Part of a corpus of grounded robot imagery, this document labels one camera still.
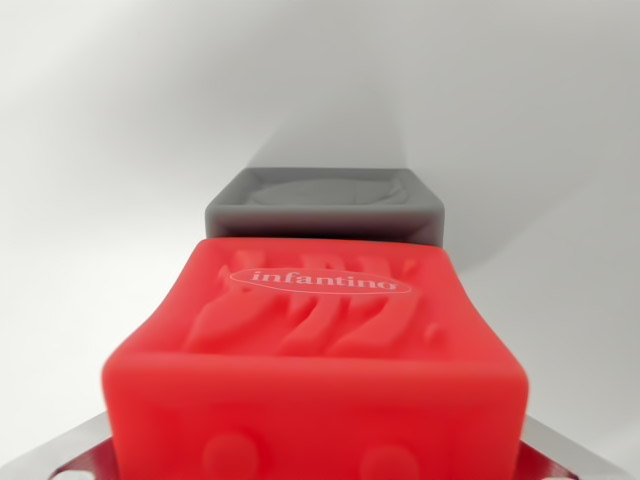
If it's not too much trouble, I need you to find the gripper right finger with black rubber pad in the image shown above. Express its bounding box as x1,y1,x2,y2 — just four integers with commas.
518,415,632,480

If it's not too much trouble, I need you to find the gripper left finger with black rubber pad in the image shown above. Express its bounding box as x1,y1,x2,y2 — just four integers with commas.
8,415,117,480

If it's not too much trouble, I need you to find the red infantino silicone cube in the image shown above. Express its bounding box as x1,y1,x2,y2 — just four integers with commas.
99,237,532,480

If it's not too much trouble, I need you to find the grey silicone cube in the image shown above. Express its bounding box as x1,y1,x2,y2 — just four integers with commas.
204,166,447,250

